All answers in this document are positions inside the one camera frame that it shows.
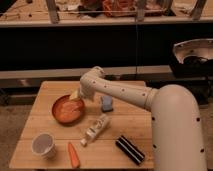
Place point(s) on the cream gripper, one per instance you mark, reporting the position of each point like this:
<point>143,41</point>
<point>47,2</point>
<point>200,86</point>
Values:
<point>75,95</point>

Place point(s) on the white paper cup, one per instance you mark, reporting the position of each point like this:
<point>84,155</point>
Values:
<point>43,145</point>

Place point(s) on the orange crate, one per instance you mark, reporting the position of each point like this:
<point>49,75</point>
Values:
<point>118,8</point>

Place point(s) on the black striped box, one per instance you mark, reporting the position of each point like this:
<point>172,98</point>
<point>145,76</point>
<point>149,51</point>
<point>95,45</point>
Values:
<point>130,150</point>

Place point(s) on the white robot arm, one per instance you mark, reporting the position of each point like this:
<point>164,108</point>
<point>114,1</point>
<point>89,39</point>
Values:
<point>177,136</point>

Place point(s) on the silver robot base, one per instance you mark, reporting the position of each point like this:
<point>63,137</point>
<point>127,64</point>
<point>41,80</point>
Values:
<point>196,47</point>

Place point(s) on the orange ceramic bowl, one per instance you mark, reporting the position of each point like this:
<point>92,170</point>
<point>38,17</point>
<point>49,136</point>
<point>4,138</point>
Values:
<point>66,111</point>

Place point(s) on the wooden table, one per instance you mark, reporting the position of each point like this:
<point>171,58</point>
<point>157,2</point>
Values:
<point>125,119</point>

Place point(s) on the blue sponge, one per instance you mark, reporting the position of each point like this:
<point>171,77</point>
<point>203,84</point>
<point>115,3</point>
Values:
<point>106,103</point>

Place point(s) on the orange carrot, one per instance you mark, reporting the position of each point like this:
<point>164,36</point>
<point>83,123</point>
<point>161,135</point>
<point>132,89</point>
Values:
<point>75,162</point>

